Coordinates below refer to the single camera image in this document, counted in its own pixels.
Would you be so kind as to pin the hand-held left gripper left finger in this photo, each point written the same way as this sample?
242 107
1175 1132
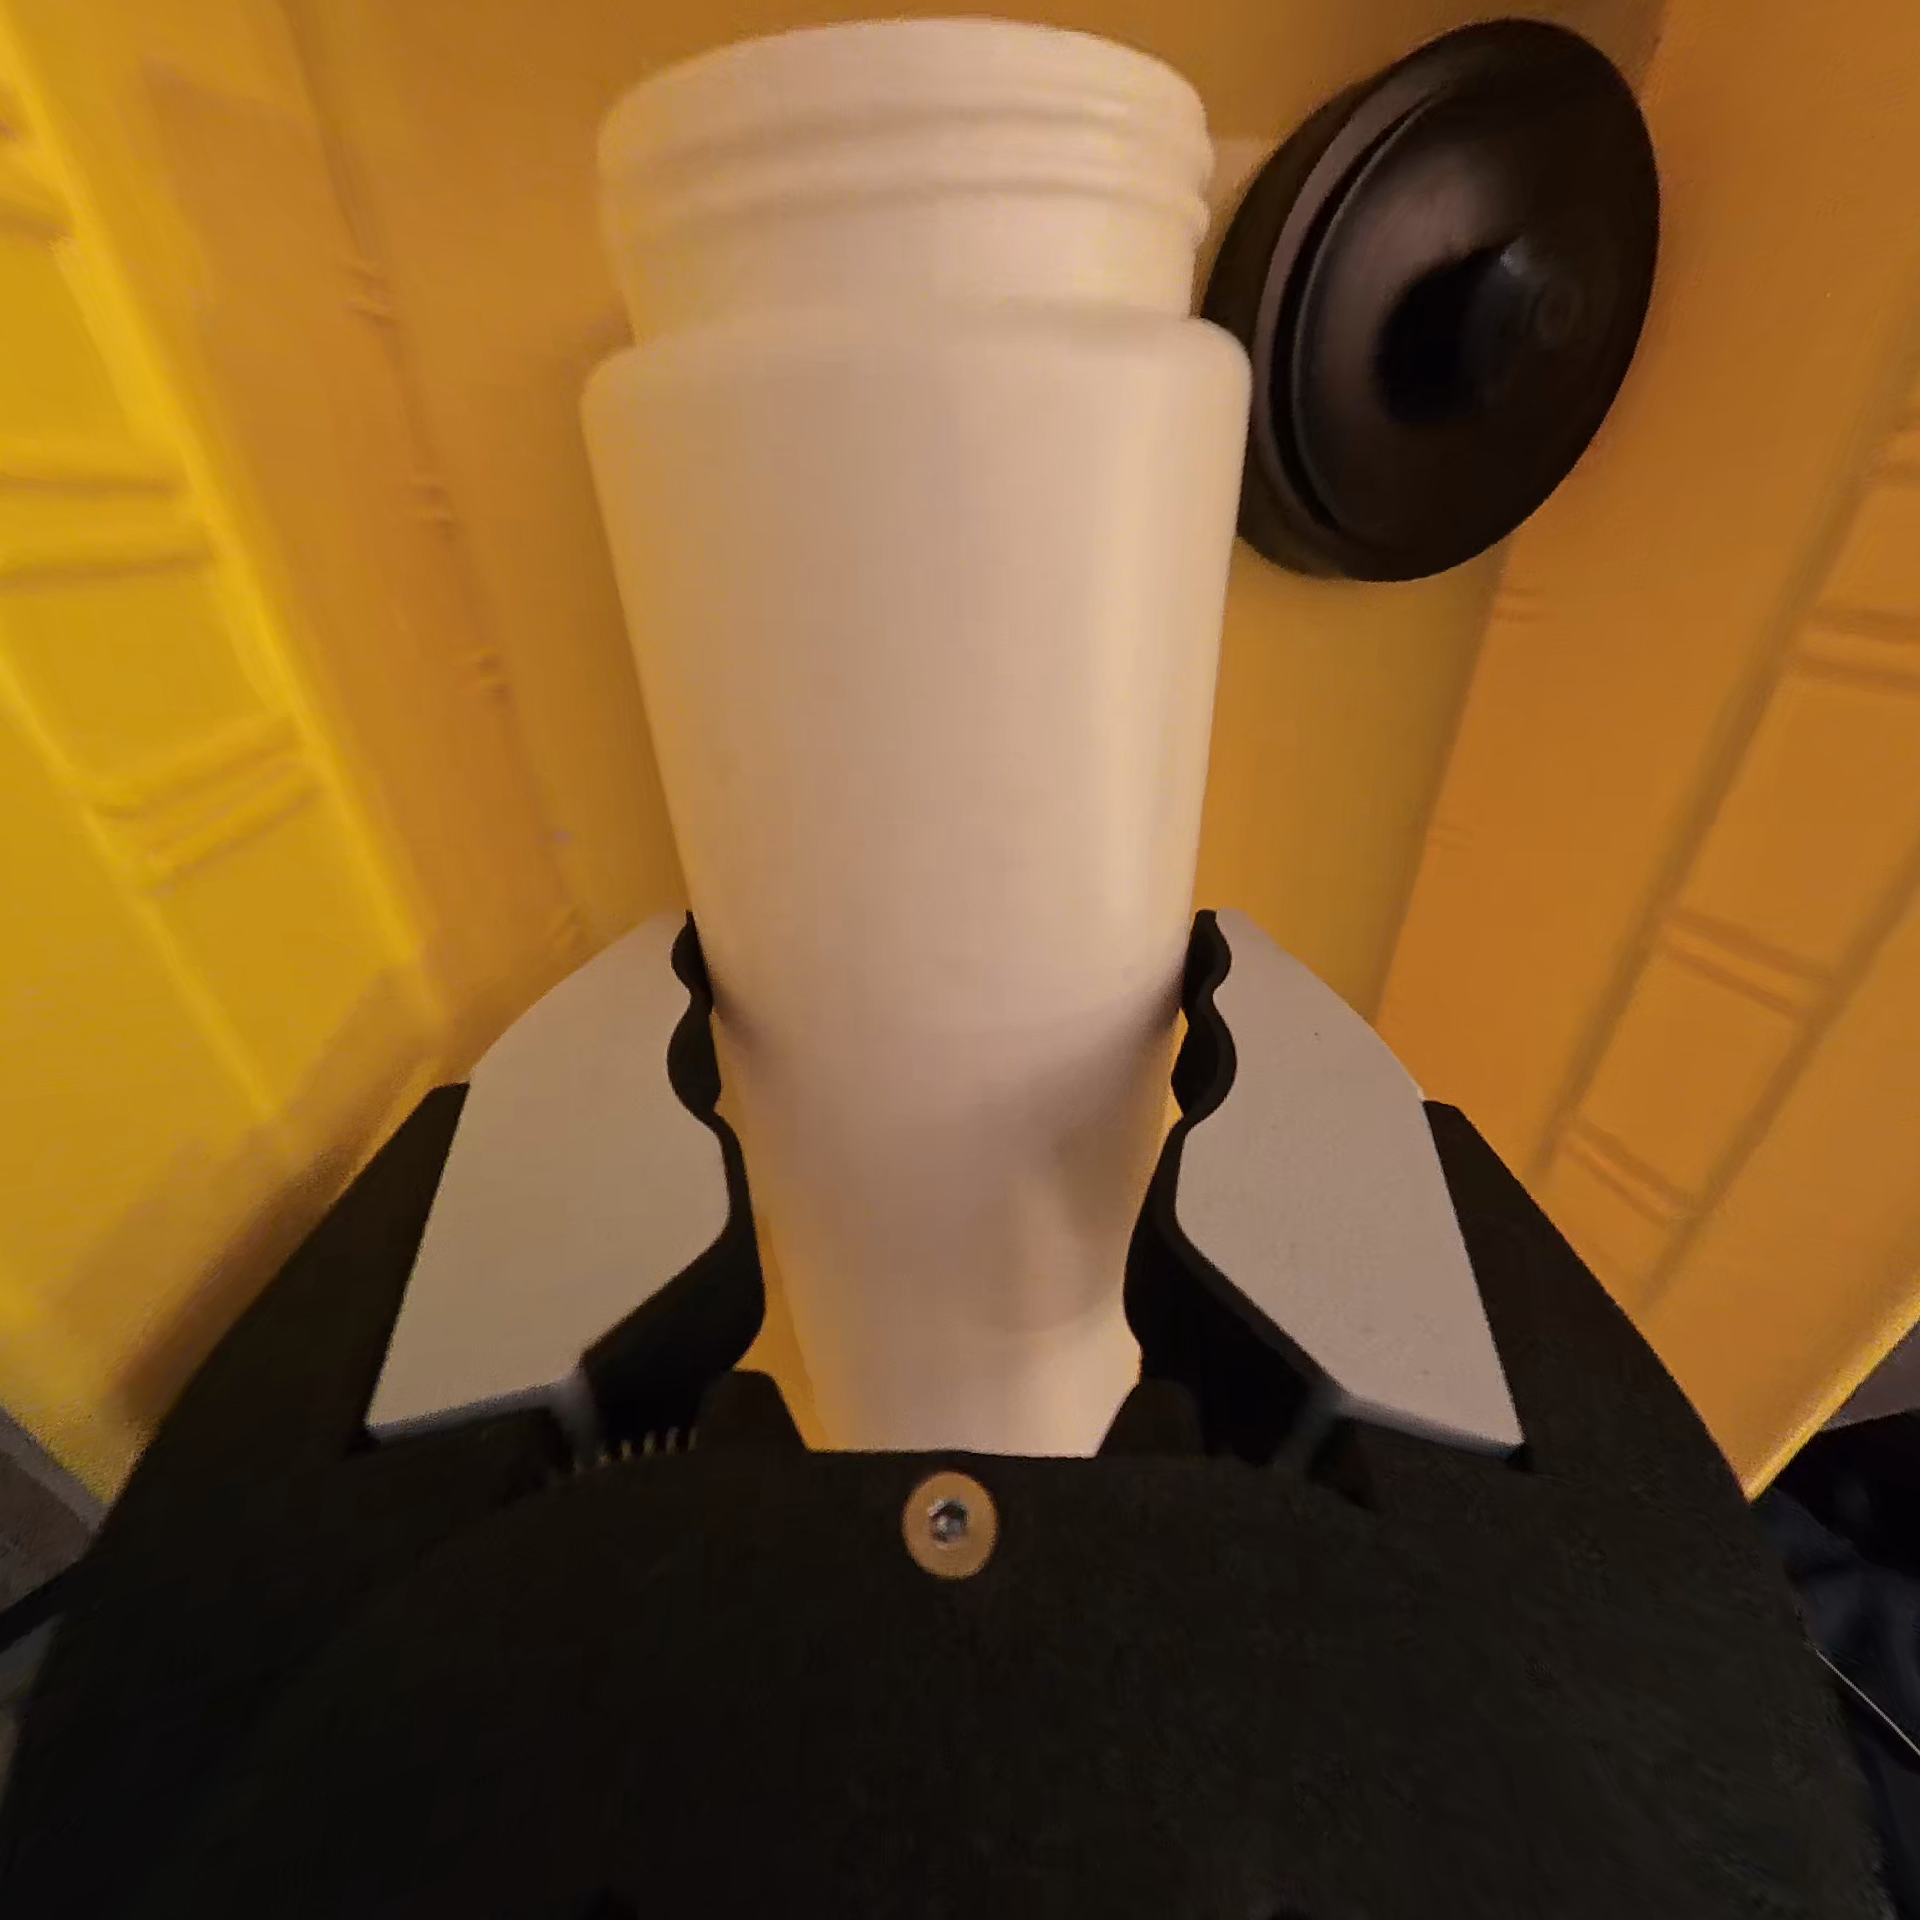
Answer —
556 1200

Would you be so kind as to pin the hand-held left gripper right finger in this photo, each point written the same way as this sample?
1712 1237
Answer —
1336 1200

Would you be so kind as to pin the yellow plastic bin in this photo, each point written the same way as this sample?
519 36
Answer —
225 751

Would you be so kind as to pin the white plastic bottle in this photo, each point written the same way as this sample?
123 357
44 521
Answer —
915 675

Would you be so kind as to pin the black bottle lid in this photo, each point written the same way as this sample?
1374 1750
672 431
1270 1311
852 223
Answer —
1349 449

